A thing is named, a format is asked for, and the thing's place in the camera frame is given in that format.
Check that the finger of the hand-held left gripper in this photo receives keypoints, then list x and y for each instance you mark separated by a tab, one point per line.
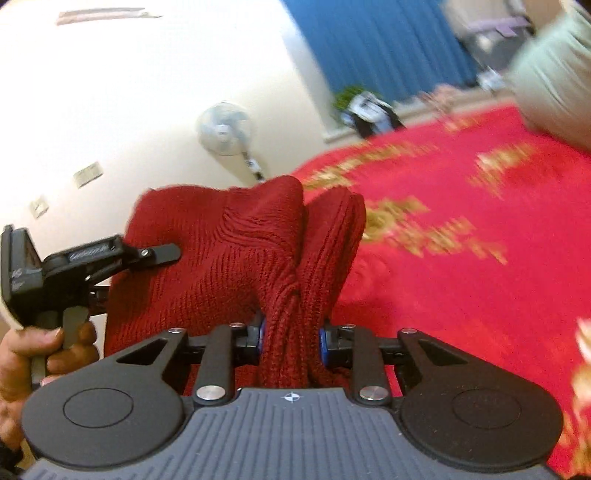
159	254

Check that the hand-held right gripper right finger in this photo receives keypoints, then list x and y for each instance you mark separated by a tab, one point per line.
367	364

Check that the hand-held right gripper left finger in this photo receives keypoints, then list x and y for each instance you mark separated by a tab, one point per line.
217	360

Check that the dark red knit sweater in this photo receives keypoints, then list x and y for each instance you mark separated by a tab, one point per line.
217	258

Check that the pile of clothes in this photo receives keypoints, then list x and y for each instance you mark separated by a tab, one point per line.
373	114

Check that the person's left hand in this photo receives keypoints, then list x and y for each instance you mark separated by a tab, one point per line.
18	360

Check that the red floral blanket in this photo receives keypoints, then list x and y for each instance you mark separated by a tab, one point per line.
461	258

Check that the green plant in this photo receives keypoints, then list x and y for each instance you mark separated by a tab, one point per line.
348	98

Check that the pink cloth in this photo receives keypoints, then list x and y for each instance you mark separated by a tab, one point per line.
441	99

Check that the blue curtain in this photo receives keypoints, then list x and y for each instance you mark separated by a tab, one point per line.
383	46

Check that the pale green pillow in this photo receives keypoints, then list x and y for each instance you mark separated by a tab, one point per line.
554	78

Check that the purple cloth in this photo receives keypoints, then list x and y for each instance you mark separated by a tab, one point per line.
501	25

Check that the white wall plate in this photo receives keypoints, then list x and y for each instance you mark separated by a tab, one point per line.
39	207
87	174

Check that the white pedestal fan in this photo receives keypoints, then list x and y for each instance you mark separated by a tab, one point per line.
226	129

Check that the grey wall strip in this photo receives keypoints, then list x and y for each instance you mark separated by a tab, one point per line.
108	15

